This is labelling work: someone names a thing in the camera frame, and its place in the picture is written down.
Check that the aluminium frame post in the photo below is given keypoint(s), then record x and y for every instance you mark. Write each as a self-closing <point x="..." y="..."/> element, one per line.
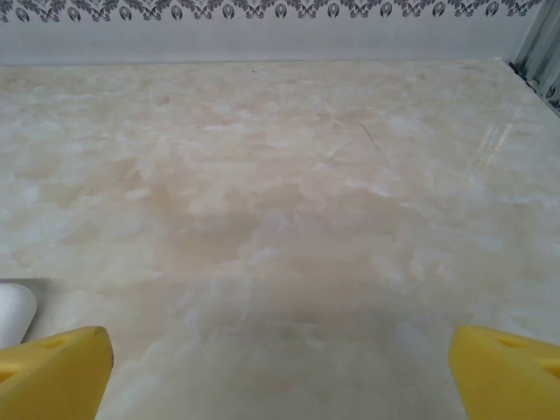
<point x="529" y="35"/>

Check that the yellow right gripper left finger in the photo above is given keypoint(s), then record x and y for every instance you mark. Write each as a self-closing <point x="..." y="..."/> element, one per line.
<point x="52" y="376"/>

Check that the white earbud charging case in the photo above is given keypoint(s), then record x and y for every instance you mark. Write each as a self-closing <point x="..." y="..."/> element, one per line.
<point x="15" y="315"/>

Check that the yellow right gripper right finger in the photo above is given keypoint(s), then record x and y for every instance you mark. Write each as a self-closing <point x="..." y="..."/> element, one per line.
<point x="512" y="380"/>

